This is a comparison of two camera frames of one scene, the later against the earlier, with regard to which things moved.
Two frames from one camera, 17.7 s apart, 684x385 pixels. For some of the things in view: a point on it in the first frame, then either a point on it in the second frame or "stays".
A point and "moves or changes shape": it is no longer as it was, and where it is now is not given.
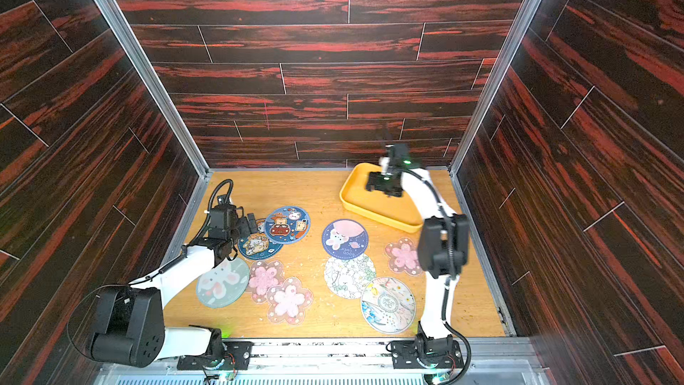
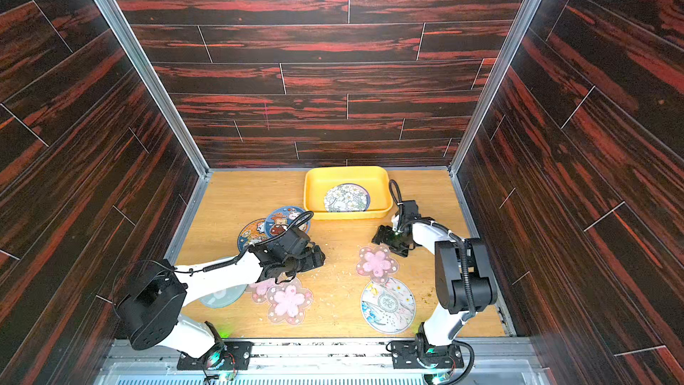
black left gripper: [243, 223] to [319, 260]
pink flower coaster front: [289, 302] stays
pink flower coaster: [263, 277] stays
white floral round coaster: [347, 278] to [346, 197]
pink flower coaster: [403, 257] to [376, 263]
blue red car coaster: [287, 225] stays
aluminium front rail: [360, 361] stays
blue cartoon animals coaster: [258, 245] stays
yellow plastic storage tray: [355, 196] moves or changes shape
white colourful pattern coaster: [388, 305] stays
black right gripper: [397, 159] to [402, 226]
